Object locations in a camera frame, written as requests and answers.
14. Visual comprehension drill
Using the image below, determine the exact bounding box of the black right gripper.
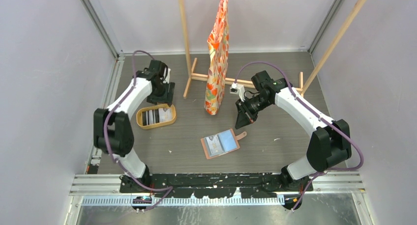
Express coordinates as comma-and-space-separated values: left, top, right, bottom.
236, 94, 272, 129

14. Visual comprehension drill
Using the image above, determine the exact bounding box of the white VIP card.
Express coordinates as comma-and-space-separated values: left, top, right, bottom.
158, 108, 173, 123

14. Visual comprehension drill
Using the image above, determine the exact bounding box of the yellow oval card tray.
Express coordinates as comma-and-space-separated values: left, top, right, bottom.
136, 104, 177, 130

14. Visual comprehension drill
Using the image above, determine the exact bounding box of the pink blue card holder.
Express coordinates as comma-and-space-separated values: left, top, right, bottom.
201, 129, 247, 159

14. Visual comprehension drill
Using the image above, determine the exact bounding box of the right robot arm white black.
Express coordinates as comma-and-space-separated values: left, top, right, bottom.
230, 71, 352, 191

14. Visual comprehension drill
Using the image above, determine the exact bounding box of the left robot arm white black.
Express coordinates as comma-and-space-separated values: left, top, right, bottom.
93, 59, 175, 193

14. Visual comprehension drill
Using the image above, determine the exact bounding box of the wooden hanging rack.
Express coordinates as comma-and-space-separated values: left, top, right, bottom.
177, 0, 375, 99

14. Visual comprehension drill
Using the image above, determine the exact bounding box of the orange floral fabric bag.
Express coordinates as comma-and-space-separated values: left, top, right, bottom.
205, 0, 229, 115

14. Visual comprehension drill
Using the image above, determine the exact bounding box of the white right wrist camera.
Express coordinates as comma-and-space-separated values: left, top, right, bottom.
230, 83, 245, 101

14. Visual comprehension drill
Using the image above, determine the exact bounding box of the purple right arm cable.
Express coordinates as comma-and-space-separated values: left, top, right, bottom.
234, 61, 365, 212

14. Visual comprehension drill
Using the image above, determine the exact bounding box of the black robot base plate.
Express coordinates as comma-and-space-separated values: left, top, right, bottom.
119, 172, 309, 199

